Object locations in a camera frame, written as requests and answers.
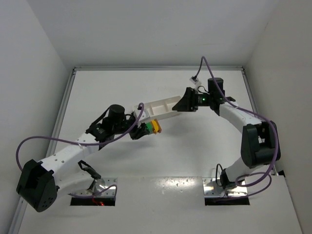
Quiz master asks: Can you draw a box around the green lego brick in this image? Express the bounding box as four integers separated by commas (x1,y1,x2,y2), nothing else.
146,122,154,135

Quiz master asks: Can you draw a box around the yellow curved lego brick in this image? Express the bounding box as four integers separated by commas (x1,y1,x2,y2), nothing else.
151,119,158,134

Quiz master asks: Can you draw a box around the brown lego plate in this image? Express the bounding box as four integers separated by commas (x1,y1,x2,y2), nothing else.
155,119,162,133

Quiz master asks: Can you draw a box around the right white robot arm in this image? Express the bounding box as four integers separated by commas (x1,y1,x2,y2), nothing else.
172,78,281,189

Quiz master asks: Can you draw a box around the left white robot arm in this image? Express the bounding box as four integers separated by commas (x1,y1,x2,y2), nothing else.
16,103,151,213

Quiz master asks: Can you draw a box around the white three-compartment tray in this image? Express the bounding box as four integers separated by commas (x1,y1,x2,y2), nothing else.
144,96,181,122

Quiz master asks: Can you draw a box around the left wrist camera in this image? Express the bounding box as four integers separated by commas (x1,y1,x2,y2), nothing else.
133,105,150,126

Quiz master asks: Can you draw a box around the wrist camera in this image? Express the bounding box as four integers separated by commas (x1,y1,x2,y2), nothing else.
133,105,150,126
190,76,201,89

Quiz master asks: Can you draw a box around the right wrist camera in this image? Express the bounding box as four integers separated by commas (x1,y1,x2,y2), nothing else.
190,76,201,89

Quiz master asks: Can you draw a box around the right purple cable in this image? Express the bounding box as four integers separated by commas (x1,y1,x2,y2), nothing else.
198,56,279,199

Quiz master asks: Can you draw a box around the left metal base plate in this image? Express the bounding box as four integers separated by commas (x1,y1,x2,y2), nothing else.
70,177,117,199

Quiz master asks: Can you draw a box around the metal base plate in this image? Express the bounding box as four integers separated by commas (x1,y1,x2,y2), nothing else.
202,177,248,199
70,177,117,199

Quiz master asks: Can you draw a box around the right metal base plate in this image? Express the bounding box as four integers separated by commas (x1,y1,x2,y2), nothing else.
202,177,248,199

